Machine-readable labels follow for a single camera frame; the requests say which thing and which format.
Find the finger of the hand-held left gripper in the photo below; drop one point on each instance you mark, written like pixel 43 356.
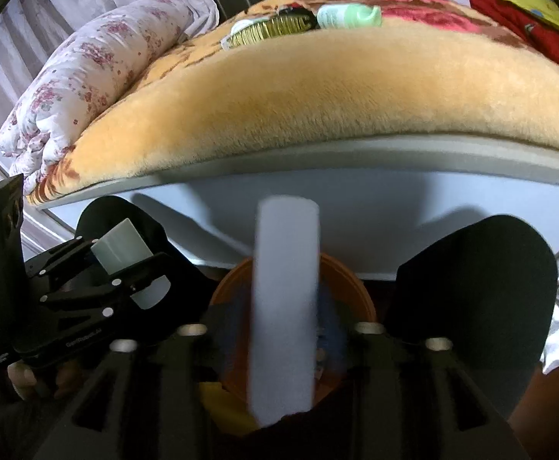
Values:
pixel 59 256
pixel 92 297

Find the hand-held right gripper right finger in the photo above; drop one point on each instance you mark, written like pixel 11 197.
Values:
pixel 332 340

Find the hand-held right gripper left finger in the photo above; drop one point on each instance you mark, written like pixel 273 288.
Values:
pixel 231 345

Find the orange plastic bin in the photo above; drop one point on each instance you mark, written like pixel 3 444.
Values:
pixel 351 282

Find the long white box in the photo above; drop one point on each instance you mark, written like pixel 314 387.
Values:
pixel 284 297

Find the green bristle brush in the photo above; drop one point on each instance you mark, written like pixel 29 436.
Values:
pixel 274 26

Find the pale green tube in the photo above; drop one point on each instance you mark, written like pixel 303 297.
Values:
pixel 351 17

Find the small black item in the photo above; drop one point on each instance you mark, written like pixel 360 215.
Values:
pixel 293 9

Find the person's left hand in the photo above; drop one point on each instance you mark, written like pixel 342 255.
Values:
pixel 20 378

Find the yellow object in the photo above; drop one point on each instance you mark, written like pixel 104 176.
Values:
pixel 224 409

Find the white floral quilt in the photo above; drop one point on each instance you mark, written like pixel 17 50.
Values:
pixel 92 81

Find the floral yellow plush blanket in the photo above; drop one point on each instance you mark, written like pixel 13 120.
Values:
pixel 332 91

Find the white sheer curtain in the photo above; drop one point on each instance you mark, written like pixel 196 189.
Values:
pixel 44 5

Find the red cloth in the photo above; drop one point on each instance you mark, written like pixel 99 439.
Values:
pixel 514 14

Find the yellow pillow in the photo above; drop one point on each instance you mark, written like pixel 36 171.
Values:
pixel 538 9

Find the white bed frame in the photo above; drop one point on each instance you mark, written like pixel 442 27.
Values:
pixel 356 187

